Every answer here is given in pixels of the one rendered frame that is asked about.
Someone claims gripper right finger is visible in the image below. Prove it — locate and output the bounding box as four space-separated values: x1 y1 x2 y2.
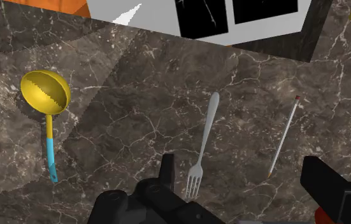
299 155 351 224

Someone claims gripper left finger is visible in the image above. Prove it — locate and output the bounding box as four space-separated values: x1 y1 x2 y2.
87 153 194 224

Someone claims white pencil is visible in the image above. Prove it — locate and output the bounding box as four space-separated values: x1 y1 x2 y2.
267 95 301 179

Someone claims silver fork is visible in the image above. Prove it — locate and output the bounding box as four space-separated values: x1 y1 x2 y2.
185 92 220 200

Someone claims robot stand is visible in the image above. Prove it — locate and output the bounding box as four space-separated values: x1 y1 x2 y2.
86 0 334 64

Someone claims yellow ladle with blue handle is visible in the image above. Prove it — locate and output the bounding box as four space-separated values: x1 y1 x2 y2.
20 69 71 183

